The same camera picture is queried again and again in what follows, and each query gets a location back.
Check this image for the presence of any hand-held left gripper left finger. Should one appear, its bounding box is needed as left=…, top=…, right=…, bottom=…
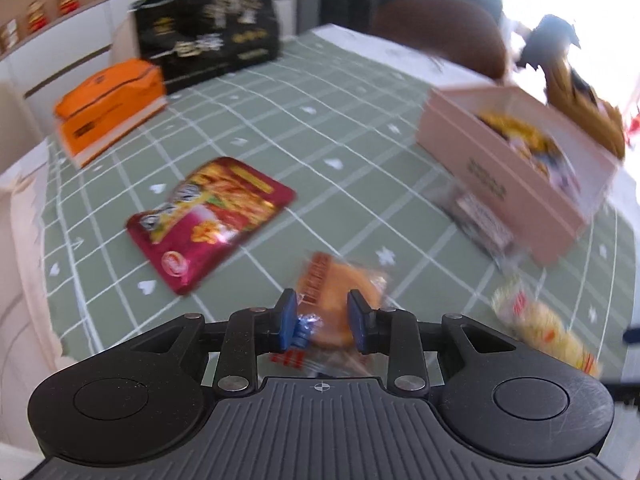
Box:
left=131, top=287, right=297, bottom=395

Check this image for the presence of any green checked tablecloth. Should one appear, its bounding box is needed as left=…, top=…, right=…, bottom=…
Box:
left=40, top=27, right=638, bottom=366

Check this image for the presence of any beige ruffled cloth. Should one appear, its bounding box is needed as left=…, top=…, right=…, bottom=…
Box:
left=0, top=170, right=68, bottom=361

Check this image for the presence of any white cabinet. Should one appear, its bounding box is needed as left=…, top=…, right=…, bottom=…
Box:
left=0, top=0, right=296, bottom=146

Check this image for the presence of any clear packet with red edge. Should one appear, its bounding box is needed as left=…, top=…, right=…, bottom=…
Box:
left=432, top=182, right=523, bottom=266

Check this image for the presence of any large black snack bag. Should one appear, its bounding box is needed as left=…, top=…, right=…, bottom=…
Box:
left=131, top=0, right=282, bottom=95

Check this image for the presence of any yellow panda chip packet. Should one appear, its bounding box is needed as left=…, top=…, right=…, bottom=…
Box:
left=476, top=110, right=563, bottom=166

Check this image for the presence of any pink cardboard box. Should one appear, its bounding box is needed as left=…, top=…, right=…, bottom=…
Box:
left=416, top=82, right=621, bottom=267

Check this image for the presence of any brown chair back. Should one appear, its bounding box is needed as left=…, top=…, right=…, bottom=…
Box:
left=370, top=0, right=511, bottom=83

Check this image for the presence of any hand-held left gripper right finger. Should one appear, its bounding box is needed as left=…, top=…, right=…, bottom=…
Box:
left=346, top=288, right=518, bottom=395

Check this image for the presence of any orange tissue pouch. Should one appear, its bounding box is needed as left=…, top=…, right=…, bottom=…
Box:
left=52, top=58, right=168, bottom=169

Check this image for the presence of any clear bread bun packet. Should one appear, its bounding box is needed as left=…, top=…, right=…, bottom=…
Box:
left=267, top=251, right=391, bottom=378

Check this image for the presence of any pale yellow puffed snack packet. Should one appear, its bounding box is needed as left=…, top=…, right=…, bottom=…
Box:
left=490, top=280, right=603, bottom=378

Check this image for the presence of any dark red snack packet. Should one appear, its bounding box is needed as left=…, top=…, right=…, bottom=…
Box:
left=125, top=156, right=297, bottom=297

